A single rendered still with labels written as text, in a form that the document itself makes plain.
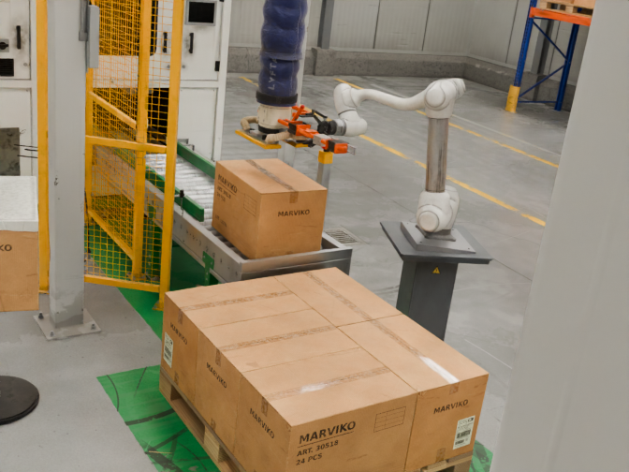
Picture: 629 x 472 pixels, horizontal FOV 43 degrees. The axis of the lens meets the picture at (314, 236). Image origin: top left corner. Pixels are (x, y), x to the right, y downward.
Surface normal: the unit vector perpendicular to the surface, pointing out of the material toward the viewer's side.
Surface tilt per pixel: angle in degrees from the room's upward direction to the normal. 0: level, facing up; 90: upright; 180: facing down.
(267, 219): 90
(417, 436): 90
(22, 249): 90
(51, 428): 0
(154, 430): 0
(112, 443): 0
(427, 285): 90
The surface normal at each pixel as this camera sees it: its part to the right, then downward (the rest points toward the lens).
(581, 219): -0.84, 0.10
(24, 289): 0.32, 0.36
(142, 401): 0.11, -0.93
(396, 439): 0.53, 0.35
